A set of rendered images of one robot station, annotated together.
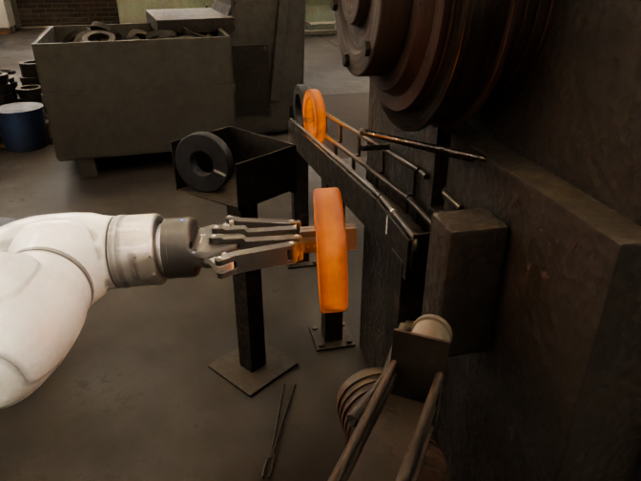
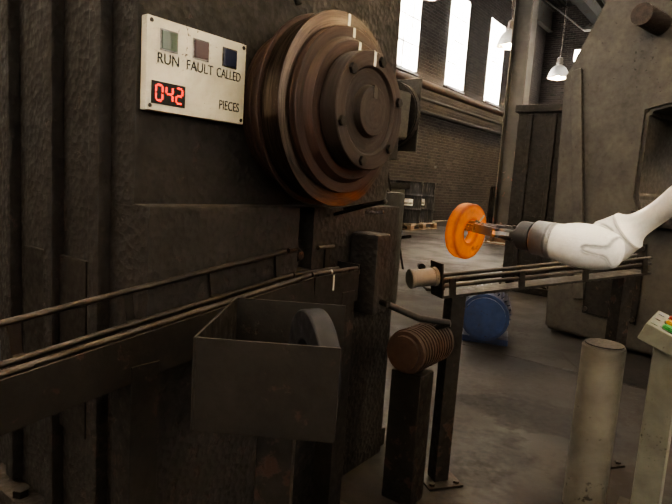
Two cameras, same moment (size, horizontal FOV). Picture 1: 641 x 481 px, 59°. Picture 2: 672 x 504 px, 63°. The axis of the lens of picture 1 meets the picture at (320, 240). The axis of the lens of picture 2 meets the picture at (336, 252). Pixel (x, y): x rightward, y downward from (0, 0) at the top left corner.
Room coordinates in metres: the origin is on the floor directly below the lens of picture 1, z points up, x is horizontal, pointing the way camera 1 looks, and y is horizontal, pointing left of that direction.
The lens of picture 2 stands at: (1.91, 0.94, 0.95)
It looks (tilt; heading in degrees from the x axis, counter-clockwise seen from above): 7 degrees down; 230
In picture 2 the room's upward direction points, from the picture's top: 4 degrees clockwise
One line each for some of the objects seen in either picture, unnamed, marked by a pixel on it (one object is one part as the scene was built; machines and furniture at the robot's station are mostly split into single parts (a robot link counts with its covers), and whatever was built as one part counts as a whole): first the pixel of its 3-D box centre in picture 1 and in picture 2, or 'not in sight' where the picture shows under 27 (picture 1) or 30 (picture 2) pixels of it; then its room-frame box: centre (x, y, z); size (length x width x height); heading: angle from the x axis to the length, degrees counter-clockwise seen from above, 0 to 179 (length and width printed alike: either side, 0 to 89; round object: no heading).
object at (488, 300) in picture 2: not in sight; (485, 311); (-1.09, -1.07, 0.17); 0.57 x 0.31 x 0.34; 33
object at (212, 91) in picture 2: not in sight; (197, 74); (1.37, -0.20, 1.15); 0.26 x 0.02 x 0.18; 13
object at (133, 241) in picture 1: (143, 250); (544, 239); (0.62, 0.22, 0.83); 0.09 x 0.06 x 0.09; 3
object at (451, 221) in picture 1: (463, 283); (367, 272); (0.79, -0.23, 0.68); 0.11 x 0.08 x 0.24; 103
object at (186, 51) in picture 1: (142, 90); not in sight; (3.55, 1.10, 0.39); 1.03 x 0.83 x 0.79; 107
